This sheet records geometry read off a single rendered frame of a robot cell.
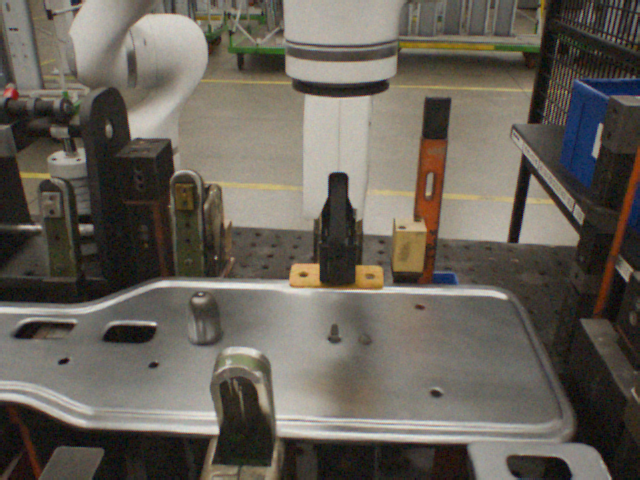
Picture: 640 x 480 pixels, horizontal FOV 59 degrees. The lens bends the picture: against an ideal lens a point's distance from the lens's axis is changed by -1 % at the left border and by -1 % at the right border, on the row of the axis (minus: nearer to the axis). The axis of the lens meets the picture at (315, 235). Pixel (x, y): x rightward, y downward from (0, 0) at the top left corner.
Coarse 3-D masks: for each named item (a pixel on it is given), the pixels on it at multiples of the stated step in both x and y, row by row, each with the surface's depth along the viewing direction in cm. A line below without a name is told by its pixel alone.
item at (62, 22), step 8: (56, 0) 617; (64, 0) 619; (56, 8) 621; (56, 16) 625; (64, 16) 624; (72, 16) 636; (56, 24) 629; (64, 24) 628; (56, 32) 633; (64, 32) 632; (64, 48) 641; (64, 56) 645; (64, 64) 649; (56, 72) 644; (64, 72) 643
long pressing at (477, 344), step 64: (0, 320) 58; (64, 320) 58; (128, 320) 58; (256, 320) 58; (320, 320) 58; (384, 320) 58; (448, 320) 58; (512, 320) 58; (0, 384) 50; (64, 384) 50; (128, 384) 50; (192, 384) 50; (320, 384) 50; (384, 384) 50; (448, 384) 50; (512, 384) 50; (448, 448) 45
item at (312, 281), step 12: (300, 264) 54; (312, 264) 54; (300, 276) 52; (312, 276) 52; (360, 276) 52; (312, 288) 51; (324, 288) 51; (336, 288) 51; (348, 288) 51; (360, 288) 50; (372, 288) 50
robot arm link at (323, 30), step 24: (288, 0) 40; (312, 0) 38; (336, 0) 38; (360, 0) 38; (384, 0) 39; (408, 0) 42; (288, 24) 41; (312, 24) 39; (336, 24) 38; (360, 24) 38; (384, 24) 39
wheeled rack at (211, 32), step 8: (200, 0) 793; (208, 0) 708; (224, 0) 793; (208, 8) 712; (216, 8) 797; (224, 8) 793; (208, 16) 717; (224, 16) 803; (200, 24) 806; (208, 24) 722; (216, 24) 806; (224, 24) 807; (208, 32) 734; (216, 32) 745; (216, 40) 808; (208, 48) 744
